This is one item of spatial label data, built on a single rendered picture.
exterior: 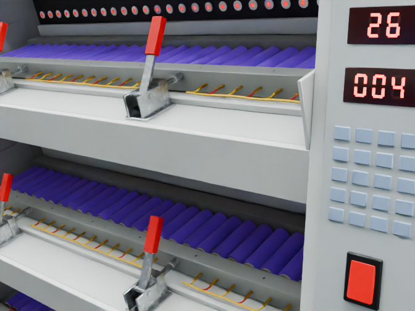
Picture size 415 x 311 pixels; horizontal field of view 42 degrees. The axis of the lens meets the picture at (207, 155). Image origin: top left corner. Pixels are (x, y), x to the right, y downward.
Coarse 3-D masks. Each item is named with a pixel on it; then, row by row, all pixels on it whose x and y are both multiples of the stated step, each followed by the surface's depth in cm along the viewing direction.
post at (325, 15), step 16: (320, 0) 35; (320, 16) 35; (320, 32) 35; (320, 48) 36; (320, 64) 36; (320, 80) 36; (320, 96) 36; (320, 112) 36; (320, 128) 36; (320, 144) 36; (320, 160) 36; (320, 176) 37; (320, 192) 37; (304, 240) 38; (304, 256) 38; (304, 272) 38; (304, 288) 38; (304, 304) 39
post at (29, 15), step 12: (0, 0) 82; (12, 0) 83; (24, 0) 85; (0, 12) 82; (12, 12) 84; (24, 12) 85; (36, 24) 87; (0, 144) 85; (12, 144) 87; (36, 156) 90
